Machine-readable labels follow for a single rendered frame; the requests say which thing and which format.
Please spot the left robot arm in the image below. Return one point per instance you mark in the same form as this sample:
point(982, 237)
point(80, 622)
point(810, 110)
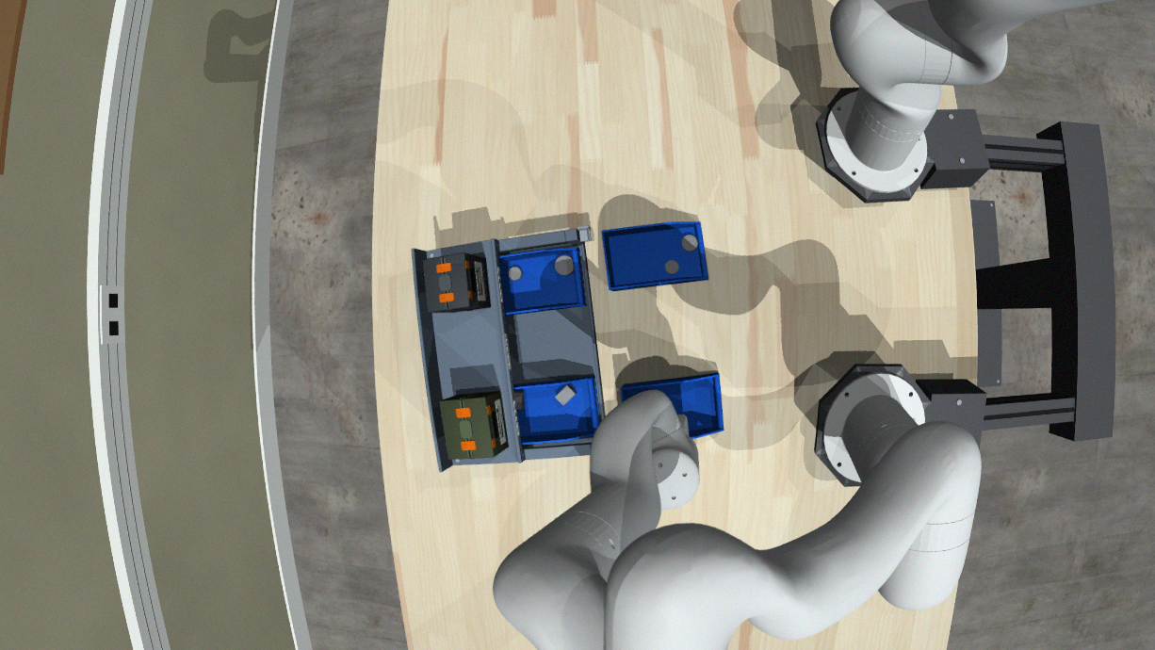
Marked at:
point(689, 586)

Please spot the olive green case with orange latches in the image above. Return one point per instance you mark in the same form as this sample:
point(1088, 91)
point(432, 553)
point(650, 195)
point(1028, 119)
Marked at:
point(474, 425)

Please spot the grey metal shelf rack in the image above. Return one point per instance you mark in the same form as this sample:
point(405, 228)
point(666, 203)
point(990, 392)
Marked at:
point(467, 352)

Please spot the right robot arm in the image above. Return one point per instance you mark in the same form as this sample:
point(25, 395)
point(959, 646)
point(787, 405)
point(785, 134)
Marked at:
point(883, 43)

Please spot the dark grey case with orange latches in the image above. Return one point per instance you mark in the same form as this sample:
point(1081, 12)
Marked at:
point(456, 283)

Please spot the blue open-front bin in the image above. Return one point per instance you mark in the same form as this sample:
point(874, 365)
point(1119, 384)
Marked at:
point(695, 399)
point(545, 420)
point(637, 255)
point(541, 286)

